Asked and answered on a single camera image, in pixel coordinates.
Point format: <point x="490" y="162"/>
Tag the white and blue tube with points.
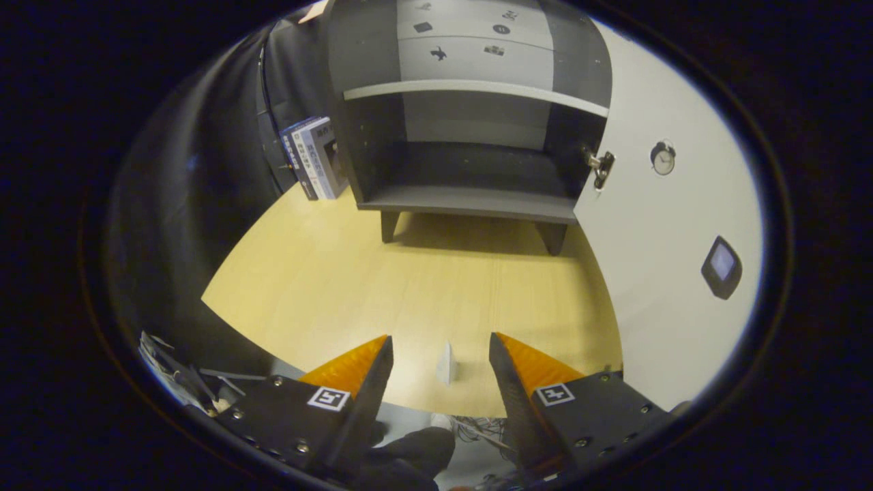
<point x="447" y="365"/>

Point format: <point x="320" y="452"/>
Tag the black backdrop stand pole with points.
<point x="261" y="102"/>

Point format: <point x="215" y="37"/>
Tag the metal door hinge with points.
<point x="601" y="164"/>

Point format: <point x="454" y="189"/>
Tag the grey floor clutter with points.
<point x="170" y="375"/>

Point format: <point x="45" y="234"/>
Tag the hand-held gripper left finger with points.
<point x="365" y="409"/>

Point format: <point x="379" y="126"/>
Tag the white cabinet shelf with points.
<point x="477" y="88"/>

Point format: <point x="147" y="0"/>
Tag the white cabinet door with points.
<point x="668" y="307"/>

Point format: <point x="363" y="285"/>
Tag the black backdrop cloth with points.
<point x="204" y="170"/>

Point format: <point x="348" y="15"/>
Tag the grey cabinet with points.
<point x="368" y="136"/>

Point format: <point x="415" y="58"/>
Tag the person's dark-clothed leg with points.
<point x="409" y="457"/>

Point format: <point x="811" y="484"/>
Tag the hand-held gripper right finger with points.
<point x="518" y="409"/>

